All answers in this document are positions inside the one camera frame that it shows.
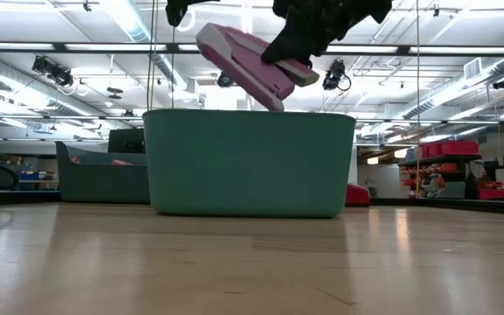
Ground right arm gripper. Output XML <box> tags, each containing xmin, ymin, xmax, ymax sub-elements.
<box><xmin>259</xmin><ymin>0</ymin><xmax>394</xmax><ymax>68</ymax></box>

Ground pink stapler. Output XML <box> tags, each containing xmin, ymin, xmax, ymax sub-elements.
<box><xmin>194</xmin><ymin>22</ymin><xmax>321</xmax><ymax>113</ymax></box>

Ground teal plastic bin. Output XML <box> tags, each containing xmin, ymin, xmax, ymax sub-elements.
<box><xmin>142</xmin><ymin>108</ymin><xmax>357</xmax><ymax>219</ymax></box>

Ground dark shelf with red bins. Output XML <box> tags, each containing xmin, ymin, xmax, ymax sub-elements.
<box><xmin>398</xmin><ymin>139</ymin><xmax>484</xmax><ymax>200</ymax></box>

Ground black box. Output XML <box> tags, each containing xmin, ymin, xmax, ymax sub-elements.
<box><xmin>107</xmin><ymin>128</ymin><xmax>146</xmax><ymax>154</ymax></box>

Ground black ceiling track lights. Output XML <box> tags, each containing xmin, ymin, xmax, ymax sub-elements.
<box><xmin>31</xmin><ymin>55</ymin><xmax>75</xmax><ymax>88</ymax></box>

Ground blue-grey plastic bin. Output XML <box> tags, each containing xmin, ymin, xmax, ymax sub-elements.
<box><xmin>54</xmin><ymin>140</ymin><xmax>151</xmax><ymax>205</ymax></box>

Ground red storage bins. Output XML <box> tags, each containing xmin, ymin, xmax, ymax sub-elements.
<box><xmin>477</xmin><ymin>179</ymin><xmax>504</xmax><ymax>201</ymax></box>

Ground black hanging camera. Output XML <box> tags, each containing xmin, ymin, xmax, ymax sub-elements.
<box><xmin>320</xmin><ymin>59</ymin><xmax>353</xmax><ymax>92</ymax></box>

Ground black overhead camera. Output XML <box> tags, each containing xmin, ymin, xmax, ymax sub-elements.
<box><xmin>215</xmin><ymin>70</ymin><xmax>235</xmax><ymax>89</ymax></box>

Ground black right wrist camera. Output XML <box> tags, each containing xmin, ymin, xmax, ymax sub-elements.
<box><xmin>165</xmin><ymin>0</ymin><xmax>222</xmax><ymax>28</ymax></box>

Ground yellow hanging rope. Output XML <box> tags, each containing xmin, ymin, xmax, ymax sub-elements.
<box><xmin>415</xmin><ymin>0</ymin><xmax>423</xmax><ymax>199</ymax></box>

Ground black hanging cable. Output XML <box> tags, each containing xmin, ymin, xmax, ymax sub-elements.
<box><xmin>146</xmin><ymin>0</ymin><xmax>160</xmax><ymax>111</ymax></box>

